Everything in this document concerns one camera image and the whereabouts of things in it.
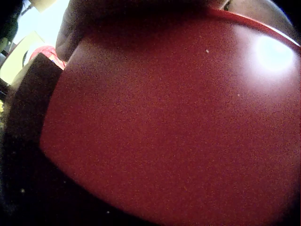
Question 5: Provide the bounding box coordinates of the dark brown block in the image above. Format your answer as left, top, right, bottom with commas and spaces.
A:
5, 53, 62, 165

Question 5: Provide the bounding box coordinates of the red patterned cloth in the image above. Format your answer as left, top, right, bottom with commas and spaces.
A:
30, 46, 65, 70

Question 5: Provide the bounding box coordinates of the red plastic bowl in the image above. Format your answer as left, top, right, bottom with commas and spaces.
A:
39, 8, 301, 226

